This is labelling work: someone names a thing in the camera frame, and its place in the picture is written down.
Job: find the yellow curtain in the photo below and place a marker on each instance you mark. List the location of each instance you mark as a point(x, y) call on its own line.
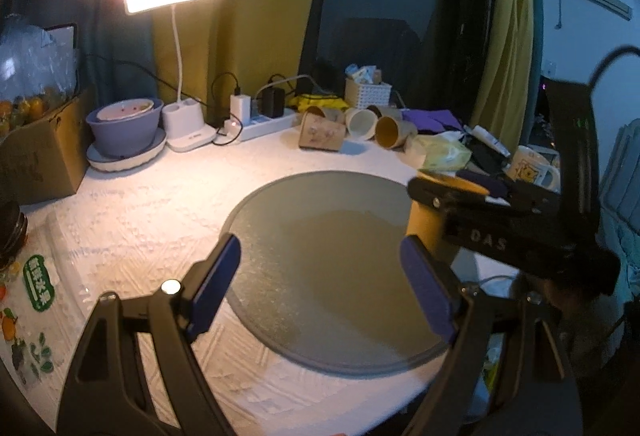
point(505, 30)

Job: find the white tube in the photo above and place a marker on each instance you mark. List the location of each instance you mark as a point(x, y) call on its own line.
point(489, 138)

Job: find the purple bowl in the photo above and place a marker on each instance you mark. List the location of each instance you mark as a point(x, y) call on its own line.
point(125, 128)

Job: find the round grey mat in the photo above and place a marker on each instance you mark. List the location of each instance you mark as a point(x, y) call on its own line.
point(330, 276)

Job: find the plain brown paper cup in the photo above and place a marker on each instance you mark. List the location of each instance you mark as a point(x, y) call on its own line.
point(320, 112)

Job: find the clear bag of oranges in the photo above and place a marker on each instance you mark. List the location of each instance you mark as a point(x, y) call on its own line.
point(30, 60)

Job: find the white power strip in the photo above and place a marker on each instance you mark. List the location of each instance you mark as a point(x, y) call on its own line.
point(265, 121)

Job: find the black charger plug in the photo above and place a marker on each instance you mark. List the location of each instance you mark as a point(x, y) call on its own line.
point(273, 101)

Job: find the dark round jar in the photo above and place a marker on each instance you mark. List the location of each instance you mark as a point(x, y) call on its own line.
point(10, 231)

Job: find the fruit print plastic bag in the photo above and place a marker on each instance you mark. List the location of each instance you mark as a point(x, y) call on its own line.
point(30, 316)

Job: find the white mug with bear print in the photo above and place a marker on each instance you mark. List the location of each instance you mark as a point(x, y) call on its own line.
point(532, 169)

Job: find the white fluted plate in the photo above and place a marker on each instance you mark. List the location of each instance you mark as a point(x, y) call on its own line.
point(125, 161)

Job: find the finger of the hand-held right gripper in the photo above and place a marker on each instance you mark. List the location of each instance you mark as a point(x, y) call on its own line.
point(440, 198)
point(482, 182)

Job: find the pink inner bowl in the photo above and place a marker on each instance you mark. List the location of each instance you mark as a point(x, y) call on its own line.
point(125, 109)

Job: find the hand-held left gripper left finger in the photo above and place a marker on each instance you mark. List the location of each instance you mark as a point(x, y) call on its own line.
point(216, 283)

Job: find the purple cloth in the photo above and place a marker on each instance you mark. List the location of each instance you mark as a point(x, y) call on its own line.
point(430, 118)

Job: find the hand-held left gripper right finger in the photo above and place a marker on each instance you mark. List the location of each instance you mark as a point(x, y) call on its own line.
point(427, 288)

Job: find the white woven basket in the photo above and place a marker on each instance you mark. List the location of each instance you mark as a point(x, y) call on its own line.
point(367, 93)

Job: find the white charger plug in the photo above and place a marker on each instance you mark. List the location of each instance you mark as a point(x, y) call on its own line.
point(240, 105)

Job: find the white paper cup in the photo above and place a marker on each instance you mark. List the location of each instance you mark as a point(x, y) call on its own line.
point(361, 122)

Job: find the cardboard box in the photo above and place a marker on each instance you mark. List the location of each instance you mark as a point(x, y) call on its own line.
point(42, 155)

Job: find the patterned brown paper cup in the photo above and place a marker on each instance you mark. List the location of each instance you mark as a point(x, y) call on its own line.
point(321, 131)

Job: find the yellow paper cup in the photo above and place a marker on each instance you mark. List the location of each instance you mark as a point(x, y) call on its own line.
point(425, 226)

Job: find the yellow cloth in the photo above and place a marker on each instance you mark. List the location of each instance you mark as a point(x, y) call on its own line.
point(320, 102)

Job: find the green wet wipes packet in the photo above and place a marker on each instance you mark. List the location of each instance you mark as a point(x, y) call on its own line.
point(442, 153)

